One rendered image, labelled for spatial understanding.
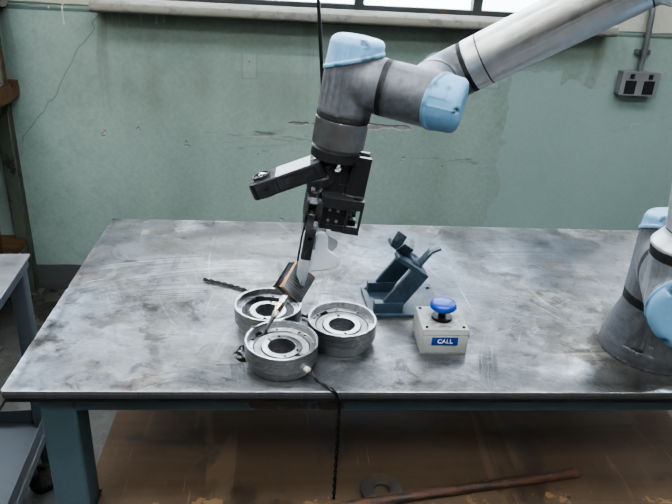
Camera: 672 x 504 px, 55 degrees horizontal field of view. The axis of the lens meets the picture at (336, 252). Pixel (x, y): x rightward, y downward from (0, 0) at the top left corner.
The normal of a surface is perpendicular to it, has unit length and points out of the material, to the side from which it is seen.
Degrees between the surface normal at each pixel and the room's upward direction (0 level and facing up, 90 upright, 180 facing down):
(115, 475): 0
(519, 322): 0
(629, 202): 90
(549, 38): 107
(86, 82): 90
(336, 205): 91
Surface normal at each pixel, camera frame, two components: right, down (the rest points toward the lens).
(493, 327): 0.05, -0.91
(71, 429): 0.07, 0.43
